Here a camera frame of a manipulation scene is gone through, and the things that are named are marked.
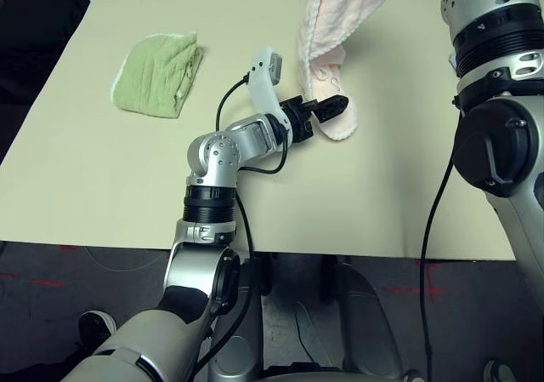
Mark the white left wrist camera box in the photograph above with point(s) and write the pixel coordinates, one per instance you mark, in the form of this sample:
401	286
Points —
263	84

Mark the grey robot left leg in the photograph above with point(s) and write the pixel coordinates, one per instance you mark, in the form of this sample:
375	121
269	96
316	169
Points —
238	356

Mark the grey robot leg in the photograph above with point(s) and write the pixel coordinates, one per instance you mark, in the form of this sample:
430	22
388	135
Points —
238	356
370	314

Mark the black foam floor mat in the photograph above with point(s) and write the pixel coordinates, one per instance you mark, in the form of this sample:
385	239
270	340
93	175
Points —
34	58

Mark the grey robot right leg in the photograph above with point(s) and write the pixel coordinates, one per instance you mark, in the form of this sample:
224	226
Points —
370	314

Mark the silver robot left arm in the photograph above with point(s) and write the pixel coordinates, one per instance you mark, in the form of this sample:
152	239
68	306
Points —
221	156

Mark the black bystander shoe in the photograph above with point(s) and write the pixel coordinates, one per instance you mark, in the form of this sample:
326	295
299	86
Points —
95	324

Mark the robot pelvis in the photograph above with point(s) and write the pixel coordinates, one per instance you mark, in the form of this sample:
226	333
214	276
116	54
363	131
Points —
297	371

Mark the pink towel with swan embroidery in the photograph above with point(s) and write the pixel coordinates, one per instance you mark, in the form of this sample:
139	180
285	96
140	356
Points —
340	7

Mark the green folded towel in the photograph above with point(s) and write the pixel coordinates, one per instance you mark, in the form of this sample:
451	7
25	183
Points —
153	75

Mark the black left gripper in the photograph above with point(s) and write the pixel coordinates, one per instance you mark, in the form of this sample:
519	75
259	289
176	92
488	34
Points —
297	120

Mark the grey white bystander sneaker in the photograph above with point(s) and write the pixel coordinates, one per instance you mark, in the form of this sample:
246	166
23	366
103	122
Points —
495	371

